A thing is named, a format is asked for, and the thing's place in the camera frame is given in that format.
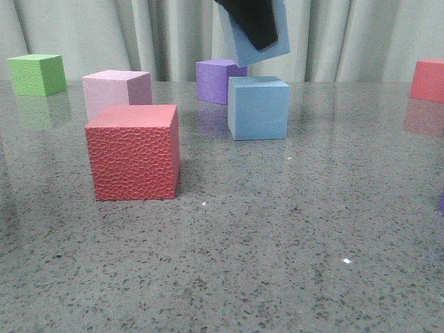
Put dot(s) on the purple foam cube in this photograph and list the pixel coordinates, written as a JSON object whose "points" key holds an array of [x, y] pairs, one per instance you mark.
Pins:
{"points": [[212, 79]]}

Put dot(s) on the large red foam cube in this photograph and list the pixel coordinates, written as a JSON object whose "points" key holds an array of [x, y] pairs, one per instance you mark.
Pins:
{"points": [[134, 152]]}

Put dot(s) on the light blue foam cube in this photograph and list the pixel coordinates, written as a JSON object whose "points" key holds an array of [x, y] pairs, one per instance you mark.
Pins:
{"points": [[258, 107]]}

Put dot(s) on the green foam cube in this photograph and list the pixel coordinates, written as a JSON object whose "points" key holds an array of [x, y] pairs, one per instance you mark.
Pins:
{"points": [[37, 74]]}

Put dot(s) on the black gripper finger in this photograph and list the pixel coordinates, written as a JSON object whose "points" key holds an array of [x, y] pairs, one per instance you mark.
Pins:
{"points": [[256, 19]]}

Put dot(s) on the pink foam cube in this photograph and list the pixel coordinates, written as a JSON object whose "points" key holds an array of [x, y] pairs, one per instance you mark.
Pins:
{"points": [[116, 87]]}

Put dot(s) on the purple cube at edge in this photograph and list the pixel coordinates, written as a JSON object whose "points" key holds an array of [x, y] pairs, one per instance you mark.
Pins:
{"points": [[441, 202]]}

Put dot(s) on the grey-green curtain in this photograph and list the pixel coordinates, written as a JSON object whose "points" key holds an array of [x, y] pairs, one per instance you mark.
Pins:
{"points": [[330, 41]]}

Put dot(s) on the far red foam cube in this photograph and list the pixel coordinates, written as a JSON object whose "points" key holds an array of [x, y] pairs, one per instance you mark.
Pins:
{"points": [[427, 83]]}

